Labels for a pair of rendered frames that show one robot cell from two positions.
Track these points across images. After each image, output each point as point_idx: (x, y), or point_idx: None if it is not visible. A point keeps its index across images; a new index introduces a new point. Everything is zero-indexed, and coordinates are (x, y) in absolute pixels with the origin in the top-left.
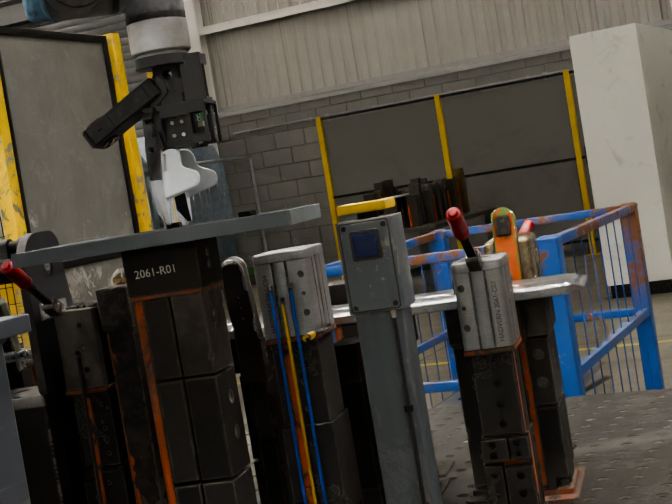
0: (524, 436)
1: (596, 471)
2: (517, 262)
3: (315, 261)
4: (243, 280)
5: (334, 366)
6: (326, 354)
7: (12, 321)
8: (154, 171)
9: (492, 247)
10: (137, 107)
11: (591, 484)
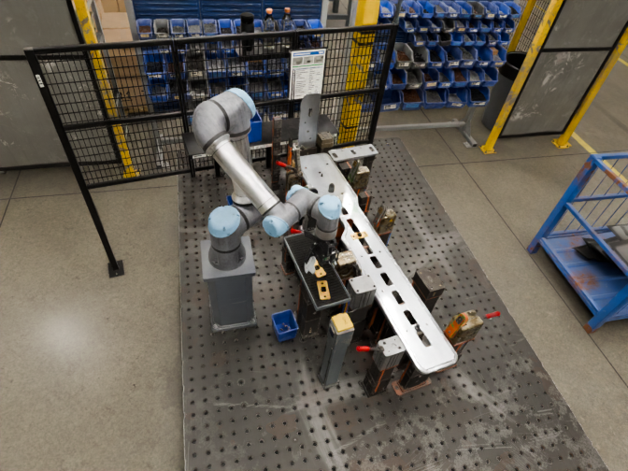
0: (374, 383)
1: (429, 388)
2: (454, 332)
3: (365, 293)
4: (356, 274)
5: (363, 312)
6: (359, 311)
7: (247, 274)
8: (306, 261)
9: (453, 320)
10: (313, 240)
11: (415, 392)
